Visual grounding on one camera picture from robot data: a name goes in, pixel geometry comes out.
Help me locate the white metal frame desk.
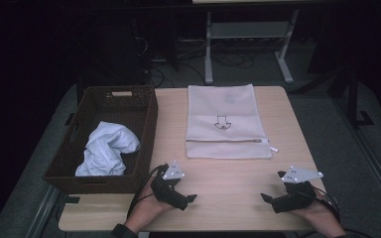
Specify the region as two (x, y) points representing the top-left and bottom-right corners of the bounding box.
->
(191, 0), (331, 86)

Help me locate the white mesh laundry bag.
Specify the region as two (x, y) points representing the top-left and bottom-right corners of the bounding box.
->
(185, 83), (280, 160)

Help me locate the person's right hand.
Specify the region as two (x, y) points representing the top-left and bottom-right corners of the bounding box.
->
(291, 190), (346, 238)

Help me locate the person's left hand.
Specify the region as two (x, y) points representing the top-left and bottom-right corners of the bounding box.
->
(124, 178), (177, 234)

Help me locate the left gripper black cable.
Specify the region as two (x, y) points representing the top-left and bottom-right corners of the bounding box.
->
(126, 164), (163, 220)

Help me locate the aluminium floor rail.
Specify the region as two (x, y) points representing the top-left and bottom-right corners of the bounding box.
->
(26, 185), (63, 238)
(330, 95), (381, 216)

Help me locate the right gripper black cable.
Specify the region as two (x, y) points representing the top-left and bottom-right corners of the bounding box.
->
(312, 186), (375, 238)

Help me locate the white shirt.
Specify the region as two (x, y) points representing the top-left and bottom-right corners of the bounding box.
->
(74, 120), (141, 178)

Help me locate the tangle of black floor cables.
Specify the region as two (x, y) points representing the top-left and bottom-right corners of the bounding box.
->
(132, 36), (256, 88)

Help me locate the brown woven basket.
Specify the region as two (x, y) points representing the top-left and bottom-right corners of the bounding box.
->
(42, 84), (159, 195)

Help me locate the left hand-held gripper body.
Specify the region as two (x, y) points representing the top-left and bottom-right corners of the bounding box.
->
(150, 161), (189, 208)

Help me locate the black metal stand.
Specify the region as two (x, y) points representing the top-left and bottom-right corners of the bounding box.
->
(291, 65), (375, 128)

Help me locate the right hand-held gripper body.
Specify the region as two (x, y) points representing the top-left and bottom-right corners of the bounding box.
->
(271, 165), (324, 214)

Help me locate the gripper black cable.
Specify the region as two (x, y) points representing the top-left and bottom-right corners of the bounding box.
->
(126, 164), (163, 220)
(312, 186), (375, 238)

